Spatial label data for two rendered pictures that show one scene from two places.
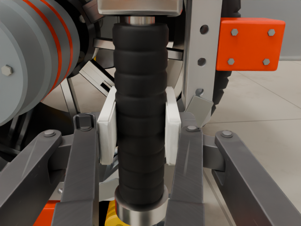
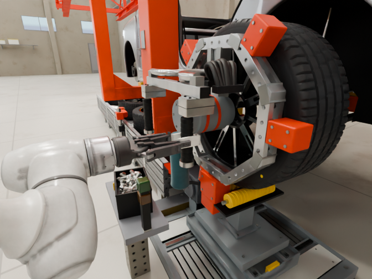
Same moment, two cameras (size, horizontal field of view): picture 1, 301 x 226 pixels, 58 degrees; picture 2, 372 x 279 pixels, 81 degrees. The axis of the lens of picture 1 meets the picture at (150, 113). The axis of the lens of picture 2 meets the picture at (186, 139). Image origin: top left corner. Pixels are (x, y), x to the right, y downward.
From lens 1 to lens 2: 0.53 m
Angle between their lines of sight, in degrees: 57
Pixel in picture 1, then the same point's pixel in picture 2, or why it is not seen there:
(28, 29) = not seen: hidden behind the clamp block
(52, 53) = (202, 118)
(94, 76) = (243, 131)
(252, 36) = (279, 131)
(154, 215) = (182, 164)
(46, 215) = (206, 177)
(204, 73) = (260, 142)
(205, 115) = (258, 162)
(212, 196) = not seen: outside the picture
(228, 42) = (269, 130)
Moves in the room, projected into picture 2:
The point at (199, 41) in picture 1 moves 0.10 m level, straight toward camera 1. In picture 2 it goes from (259, 127) to (229, 130)
